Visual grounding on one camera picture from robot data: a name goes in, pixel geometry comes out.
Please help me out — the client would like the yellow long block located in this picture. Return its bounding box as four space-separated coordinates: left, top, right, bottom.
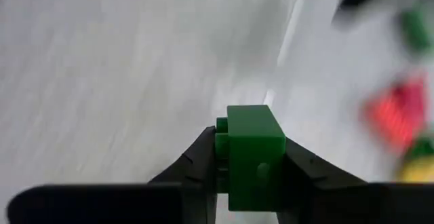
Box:
396 155 434 184

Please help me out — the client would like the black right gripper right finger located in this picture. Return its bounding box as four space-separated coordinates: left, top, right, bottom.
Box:
275 138 369 224

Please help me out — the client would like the pink long smooth block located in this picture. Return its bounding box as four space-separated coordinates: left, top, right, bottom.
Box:
364 77 428 150

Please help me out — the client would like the green small studded block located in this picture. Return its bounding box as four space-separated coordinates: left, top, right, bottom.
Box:
399 10 434 54
214 104 287 213

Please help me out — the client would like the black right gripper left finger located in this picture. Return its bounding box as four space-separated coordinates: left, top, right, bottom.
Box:
149 126 218 224

